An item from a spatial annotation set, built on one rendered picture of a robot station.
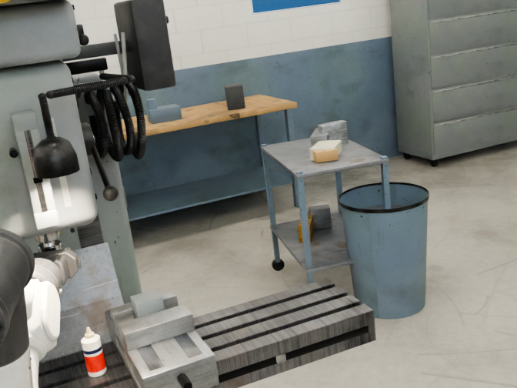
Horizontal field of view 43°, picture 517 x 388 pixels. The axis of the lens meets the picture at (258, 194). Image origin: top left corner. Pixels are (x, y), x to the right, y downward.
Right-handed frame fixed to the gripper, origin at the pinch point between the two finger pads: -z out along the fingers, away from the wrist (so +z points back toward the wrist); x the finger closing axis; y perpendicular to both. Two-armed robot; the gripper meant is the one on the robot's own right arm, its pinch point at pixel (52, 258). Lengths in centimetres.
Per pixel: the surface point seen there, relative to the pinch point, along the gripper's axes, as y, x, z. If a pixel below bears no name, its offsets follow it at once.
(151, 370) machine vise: 20.8, -17.9, 13.6
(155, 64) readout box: -34, -24, -29
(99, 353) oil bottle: 22.6, -5.4, 0.2
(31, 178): -19.8, -3.3, 12.5
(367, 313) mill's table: 28, -66, -11
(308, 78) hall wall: 26, -123, -485
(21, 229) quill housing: -9.9, 1.5, 10.1
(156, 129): 33, 11, -353
